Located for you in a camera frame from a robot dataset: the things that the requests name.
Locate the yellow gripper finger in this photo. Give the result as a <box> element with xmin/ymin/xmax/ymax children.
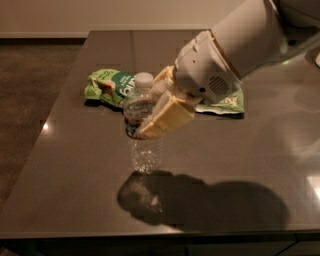
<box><xmin>137</xmin><ymin>92</ymin><xmax>195</xmax><ymax>139</ymax></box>
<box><xmin>154</xmin><ymin>66</ymin><xmax>175</xmax><ymax>88</ymax></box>

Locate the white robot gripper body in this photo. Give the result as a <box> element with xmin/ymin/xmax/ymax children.
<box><xmin>174</xmin><ymin>30</ymin><xmax>241</xmax><ymax>104</ymax></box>

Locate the clear plastic water bottle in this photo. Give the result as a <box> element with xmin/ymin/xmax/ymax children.
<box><xmin>123</xmin><ymin>72</ymin><xmax>162</xmax><ymax>173</ymax></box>

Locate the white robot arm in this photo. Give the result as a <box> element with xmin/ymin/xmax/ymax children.
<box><xmin>137</xmin><ymin>0</ymin><xmax>320</xmax><ymax>139</ymax></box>

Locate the green kettle chip bag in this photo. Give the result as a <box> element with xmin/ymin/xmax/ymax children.
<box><xmin>196</xmin><ymin>89</ymin><xmax>245</xmax><ymax>115</ymax></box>

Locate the green rice chip bag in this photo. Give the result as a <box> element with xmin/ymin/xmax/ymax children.
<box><xmin>84</xmin><ymin>69</ymin><xmax>134</xmax><ymax>107</ymax></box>

